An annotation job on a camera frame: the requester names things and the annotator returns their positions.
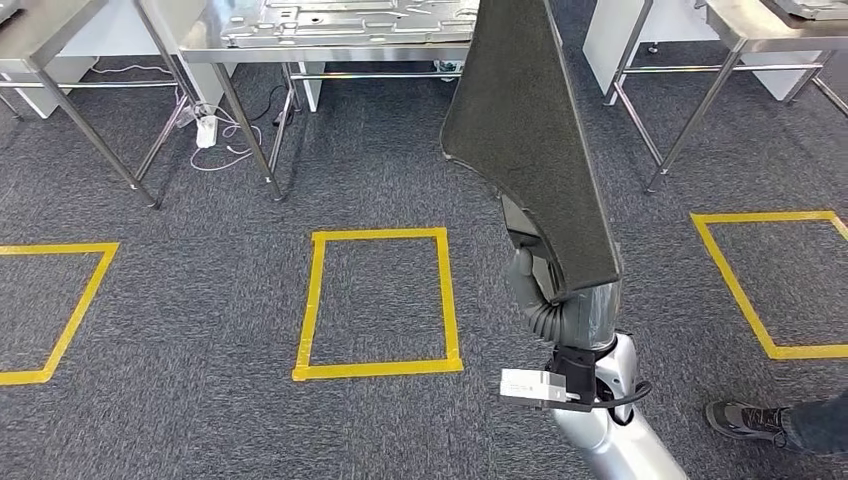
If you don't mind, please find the black plastic panel part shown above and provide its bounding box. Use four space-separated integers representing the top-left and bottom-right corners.
440 0 624 303

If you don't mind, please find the person's shoe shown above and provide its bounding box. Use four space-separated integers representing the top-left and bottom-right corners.
704 399 793 444

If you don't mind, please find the yellow floor tape square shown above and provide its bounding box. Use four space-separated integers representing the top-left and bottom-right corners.
292 227 464 384
0 241 121 388

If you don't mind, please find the stainless steel workbench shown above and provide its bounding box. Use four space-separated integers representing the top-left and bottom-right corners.
132 0 482 203
602 0 848 195
0 0 200 210

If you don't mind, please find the narrow white board panel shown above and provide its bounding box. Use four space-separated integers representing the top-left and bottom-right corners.
298 61 327 114

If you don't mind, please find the stamped sheet metal plate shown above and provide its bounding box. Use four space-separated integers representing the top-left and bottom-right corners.
219 0 480 49
761 0 848 21

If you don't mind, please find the white power strip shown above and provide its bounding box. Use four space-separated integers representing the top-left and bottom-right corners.
195 114 219 150

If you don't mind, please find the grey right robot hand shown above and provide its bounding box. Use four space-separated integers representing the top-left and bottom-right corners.
506 246 623 352

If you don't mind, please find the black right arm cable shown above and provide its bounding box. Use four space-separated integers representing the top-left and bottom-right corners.
572 379 655 427

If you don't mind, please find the person's leg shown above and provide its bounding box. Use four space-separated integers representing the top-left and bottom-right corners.
781 390 848 458

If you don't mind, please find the white power cable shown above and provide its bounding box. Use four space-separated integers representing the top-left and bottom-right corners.
89 62 264 174

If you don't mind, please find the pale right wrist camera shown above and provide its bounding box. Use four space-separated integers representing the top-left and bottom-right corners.
498 344 598 414

